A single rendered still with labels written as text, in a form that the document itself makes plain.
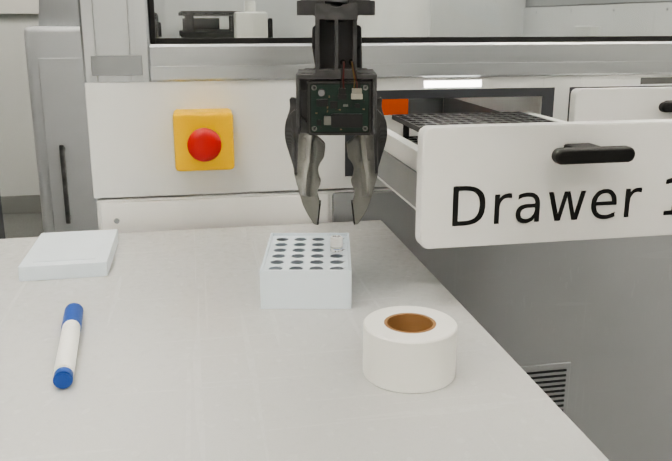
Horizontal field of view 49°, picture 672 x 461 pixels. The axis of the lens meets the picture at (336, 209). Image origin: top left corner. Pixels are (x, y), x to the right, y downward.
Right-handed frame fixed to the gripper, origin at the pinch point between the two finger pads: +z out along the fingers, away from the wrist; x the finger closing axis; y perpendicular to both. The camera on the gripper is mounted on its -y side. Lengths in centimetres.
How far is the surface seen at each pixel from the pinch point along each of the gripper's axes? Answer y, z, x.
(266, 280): 7.8, 4.7, -6.4
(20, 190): -321, 71, -168
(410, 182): -1.3, -2.4, 7.5
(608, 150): 8.7, -7.4, 23.5
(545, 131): 6.0, -8.6, 18.7
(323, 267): 6.1, 4.1, -1.2
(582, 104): -29.3, -7.1, 33.8
